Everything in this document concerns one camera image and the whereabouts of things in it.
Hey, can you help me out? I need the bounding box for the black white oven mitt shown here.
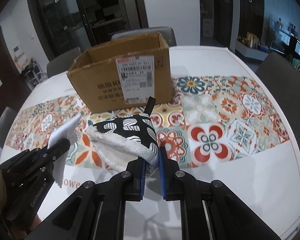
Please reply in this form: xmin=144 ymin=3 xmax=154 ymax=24
xmin=86 ymin=96 xmax=159 ymax=175

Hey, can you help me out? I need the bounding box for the black glass sliding door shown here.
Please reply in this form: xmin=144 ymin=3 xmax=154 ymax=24
xmin=27 ymin=0 xmax=148 ymax=61

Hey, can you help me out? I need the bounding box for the brown cardboard box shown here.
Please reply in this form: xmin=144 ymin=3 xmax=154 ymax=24
xmin=67 ymin=33 xmax=173 ymax=113

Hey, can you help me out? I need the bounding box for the grey chair right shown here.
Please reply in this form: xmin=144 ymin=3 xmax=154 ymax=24
xmin=256 ymin=52 xmax=300 ymax=140

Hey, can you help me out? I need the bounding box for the colourful patterned table runner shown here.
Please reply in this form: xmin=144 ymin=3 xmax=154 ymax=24
xmin=5 ymin=73 xmax=289 ymax=168

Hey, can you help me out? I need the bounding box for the dark wooden entry door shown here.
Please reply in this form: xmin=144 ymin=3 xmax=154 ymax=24
xmin=0 ymin=27 xmax=31 ymax=117

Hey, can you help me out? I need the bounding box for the grey chair centre back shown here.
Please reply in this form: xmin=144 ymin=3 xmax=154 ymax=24
xmin=111 ymin=27 xmax=177 ymax=47

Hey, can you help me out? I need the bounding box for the white low tv cabinet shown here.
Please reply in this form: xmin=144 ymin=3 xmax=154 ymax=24
xmin=235 ymin=40 xmax=268 ymax=61

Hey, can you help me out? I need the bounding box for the white cloth sheet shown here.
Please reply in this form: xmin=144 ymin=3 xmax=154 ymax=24
xmin=47 ymin=115 xmax=81 ymax=188

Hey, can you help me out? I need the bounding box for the grey chair left back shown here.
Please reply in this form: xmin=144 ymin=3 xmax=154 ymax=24
xmin=46 ymin=47 xmax=81 ymax=78

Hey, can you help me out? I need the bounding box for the white wall intercom panel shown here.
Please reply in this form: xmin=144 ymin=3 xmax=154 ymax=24
xmin=13 ymin=45 xmax=24 ymax=58

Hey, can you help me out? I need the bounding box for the grey chair far left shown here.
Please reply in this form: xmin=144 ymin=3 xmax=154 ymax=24
xmin=0 ymin=107 xmax=17 ymax=148

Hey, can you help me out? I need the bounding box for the grey chair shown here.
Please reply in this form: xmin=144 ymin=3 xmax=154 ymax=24
xmin=256 ymin=52 xmax=300 ymax=140
xmin=46 ymin=47 xmax=81 ymax=78
xmin=0 ymin=107 xmax=17 ymax=148
xmin=111 ymin=27 xmax=177 ymax=47

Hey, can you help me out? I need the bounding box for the white shipping label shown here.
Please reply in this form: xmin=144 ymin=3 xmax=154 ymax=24
xmin=116 ymin=55 xmax=154 ymax=105

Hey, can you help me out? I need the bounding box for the white shelf rack with items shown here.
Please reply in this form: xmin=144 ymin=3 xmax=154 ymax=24
xmin=21 ymin=58 xmax=47 ymax=90

